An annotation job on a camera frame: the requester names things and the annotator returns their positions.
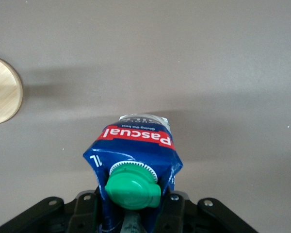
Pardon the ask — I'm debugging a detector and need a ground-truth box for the blue Pascual milk carton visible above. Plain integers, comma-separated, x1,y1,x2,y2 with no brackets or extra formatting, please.
82,113,184,233

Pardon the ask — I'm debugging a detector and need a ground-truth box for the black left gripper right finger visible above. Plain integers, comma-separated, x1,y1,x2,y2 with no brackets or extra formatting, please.
157,191,197,233

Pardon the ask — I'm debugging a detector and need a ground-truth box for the wooden mug tree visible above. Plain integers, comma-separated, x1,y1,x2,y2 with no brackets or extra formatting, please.
0,55,24,126

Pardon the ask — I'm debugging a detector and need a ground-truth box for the brown table cover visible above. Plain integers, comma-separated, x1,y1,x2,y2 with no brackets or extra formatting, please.
0,0,291,233

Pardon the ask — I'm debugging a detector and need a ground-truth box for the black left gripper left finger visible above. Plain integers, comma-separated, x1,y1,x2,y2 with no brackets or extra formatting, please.
67,187,104,233

